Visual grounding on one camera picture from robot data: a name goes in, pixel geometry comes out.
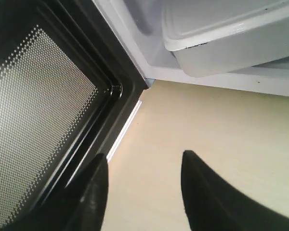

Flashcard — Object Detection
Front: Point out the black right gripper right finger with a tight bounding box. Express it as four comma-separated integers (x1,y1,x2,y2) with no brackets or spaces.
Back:
181,150,289,231

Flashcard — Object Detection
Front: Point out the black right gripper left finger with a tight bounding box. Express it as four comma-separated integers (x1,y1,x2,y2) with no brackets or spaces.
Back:
43,154,109,231

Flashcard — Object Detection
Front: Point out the white microwave door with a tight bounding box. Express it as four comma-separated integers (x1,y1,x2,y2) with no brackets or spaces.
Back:
0,0,148,231

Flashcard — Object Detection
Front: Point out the white plastic lidded container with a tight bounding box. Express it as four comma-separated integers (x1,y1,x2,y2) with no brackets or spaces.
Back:
161,0,289,77

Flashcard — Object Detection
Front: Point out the white Midea microwave body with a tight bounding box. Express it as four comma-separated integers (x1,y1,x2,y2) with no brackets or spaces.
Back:
94,0,289,96

